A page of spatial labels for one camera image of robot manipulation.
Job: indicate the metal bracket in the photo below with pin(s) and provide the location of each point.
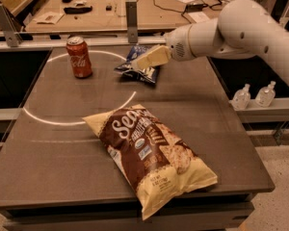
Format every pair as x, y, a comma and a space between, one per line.
131, 21
9, 28

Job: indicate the left metal bracket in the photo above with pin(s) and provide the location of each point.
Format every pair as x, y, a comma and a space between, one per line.
9, 28

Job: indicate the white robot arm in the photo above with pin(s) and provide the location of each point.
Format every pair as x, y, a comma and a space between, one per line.
242, 29

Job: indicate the black power adapter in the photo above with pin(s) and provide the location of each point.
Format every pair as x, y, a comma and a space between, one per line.
194, 7

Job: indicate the blue chip bag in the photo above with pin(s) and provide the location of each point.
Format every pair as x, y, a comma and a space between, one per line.
148, 75

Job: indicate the black flat device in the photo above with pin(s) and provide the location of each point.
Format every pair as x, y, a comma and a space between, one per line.
77, 10

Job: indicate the clear sanitizer bottle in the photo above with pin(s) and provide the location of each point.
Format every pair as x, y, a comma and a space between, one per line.
266, 95
241, 98

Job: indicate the brown and cream chip bag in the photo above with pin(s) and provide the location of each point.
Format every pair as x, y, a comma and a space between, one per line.
157, 164

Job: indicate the middle metal bracket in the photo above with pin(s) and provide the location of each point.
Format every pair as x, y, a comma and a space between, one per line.
131, 21

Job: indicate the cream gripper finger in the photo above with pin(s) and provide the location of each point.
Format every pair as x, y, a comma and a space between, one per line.
157, 55

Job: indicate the white paper sheet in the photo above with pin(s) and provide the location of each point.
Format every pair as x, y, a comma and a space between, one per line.
198, 17

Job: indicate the red coke can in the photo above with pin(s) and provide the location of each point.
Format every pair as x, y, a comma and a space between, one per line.
78, 52

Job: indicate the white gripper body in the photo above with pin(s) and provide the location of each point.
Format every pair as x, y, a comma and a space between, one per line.
177, 45

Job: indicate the clear sanitizer bottle right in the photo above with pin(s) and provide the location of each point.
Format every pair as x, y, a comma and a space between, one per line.
266, 95

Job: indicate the wooden back table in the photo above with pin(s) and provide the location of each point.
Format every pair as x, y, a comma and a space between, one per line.
152, 15

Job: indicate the paper note left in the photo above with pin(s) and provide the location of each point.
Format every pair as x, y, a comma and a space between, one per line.
49, 18

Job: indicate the clear sanitizer bottle left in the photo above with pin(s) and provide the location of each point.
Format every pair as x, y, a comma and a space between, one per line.
241, 98

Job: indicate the small black object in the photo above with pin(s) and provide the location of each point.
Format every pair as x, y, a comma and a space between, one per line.
109, 7

